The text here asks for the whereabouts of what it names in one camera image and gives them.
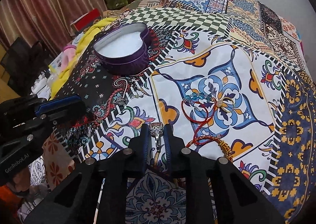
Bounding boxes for silver chain necklace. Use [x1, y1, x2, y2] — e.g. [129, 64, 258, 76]
[112, 78, 149, 108]

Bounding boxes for purple heart-shaped tin box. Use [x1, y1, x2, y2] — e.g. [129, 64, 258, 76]
[93, 22, 151, 76]

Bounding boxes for red box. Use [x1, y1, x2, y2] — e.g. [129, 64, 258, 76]
[70, 9, 101, 32]

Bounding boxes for blue bead bracelet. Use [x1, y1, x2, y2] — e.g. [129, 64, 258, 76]
[184, 91, 214, 104]

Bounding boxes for yellow blanket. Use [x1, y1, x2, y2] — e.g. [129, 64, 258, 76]
[50, 17, 117, 99]

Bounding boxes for colourful patchwork bedspread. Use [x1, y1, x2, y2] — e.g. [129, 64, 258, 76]
[44, 0, 315, 223]

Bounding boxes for striped brown curtain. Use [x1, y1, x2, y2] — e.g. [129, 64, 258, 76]
[1, 0, 107, 56]

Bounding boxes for red cord necklace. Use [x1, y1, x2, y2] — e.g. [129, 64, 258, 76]
[181, 99, 234, 163]

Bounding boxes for gold ring pair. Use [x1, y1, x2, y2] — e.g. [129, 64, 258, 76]
[216, 96, 235, 113]

